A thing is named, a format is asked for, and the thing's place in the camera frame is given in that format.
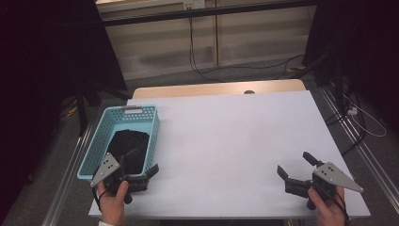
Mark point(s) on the black pants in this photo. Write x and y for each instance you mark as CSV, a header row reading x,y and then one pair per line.
x,y
128,141

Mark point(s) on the aluminium floor rail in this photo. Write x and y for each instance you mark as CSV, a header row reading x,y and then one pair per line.
x,y
373,163
67,175

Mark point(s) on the black horizontal bar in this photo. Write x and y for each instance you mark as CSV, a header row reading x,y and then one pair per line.
x,y
204,12

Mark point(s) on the white plug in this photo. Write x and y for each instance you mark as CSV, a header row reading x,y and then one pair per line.
x,y
352,111

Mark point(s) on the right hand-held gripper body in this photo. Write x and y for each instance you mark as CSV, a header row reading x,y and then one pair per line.
x,y
332,175

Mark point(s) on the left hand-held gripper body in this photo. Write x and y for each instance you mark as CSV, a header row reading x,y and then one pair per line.
x,y
108,166

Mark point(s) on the beige wooden cabinet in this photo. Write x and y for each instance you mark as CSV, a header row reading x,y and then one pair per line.
x,y
260,37

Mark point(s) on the wooden table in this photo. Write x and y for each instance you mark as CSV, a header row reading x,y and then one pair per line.
x,y
188,89

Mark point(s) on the blue plastic basket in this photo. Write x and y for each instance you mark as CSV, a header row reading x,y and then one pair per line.
x,y
95,147

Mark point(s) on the black curtain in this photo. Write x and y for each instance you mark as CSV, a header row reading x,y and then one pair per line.
x,y
37,62
360,47

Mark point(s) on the person's right hand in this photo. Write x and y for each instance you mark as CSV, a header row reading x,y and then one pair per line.
x,y
329,212

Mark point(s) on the white wall socket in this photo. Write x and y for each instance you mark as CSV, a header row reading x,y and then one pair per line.
x,y
193,4

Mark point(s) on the person's left hand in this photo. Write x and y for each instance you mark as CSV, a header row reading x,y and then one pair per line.
x,y
111,207

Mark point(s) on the yellow strip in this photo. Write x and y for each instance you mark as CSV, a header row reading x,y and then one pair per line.
x,y
71,110
296,68

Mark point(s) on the black stand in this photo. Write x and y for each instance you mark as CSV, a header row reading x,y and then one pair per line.
x,y
81,116
313,64

